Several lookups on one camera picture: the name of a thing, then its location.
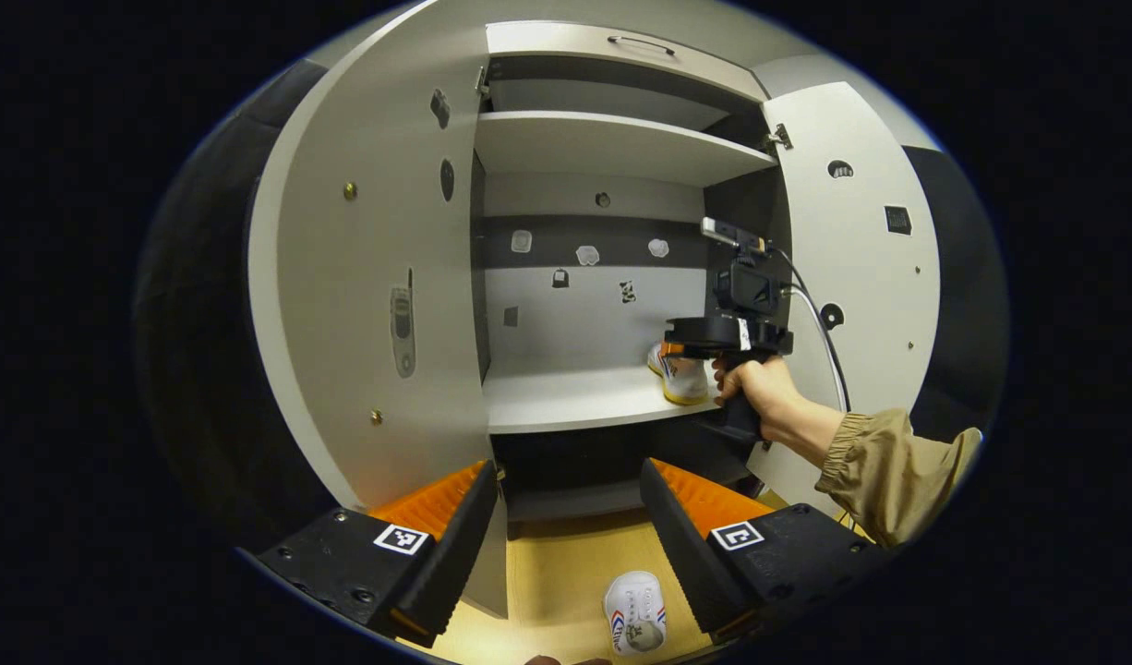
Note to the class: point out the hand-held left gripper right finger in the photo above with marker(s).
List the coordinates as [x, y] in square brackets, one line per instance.
[681, 554]

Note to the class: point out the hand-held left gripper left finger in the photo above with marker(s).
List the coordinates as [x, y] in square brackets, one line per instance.
[460, 545]

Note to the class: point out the white canvas shoe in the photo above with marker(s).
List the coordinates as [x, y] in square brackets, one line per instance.
[635, 610]
[684, 379]

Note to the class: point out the white shoe cabinet door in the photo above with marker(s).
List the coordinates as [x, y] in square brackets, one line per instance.
[363, 305]
[871, 277]

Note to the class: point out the metal door hinge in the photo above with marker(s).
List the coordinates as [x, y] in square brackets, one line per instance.
[781, 139]
[482, 85]

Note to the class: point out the white cabinet shelf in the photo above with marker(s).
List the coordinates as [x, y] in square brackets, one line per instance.
[603, 148]

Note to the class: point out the black backdrop cloth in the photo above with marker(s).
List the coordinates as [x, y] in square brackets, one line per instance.
[206, 323]

